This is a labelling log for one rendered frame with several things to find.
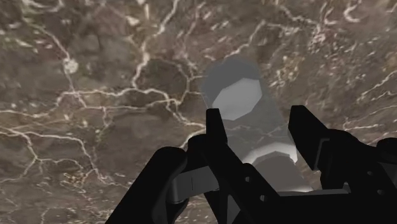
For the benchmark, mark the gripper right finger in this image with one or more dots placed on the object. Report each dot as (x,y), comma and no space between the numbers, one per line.
(341,155)

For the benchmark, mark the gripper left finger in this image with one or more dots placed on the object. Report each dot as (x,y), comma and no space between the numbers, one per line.
(223,167)

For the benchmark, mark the clear grey glass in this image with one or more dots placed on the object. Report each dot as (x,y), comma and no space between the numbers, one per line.
(238,96)

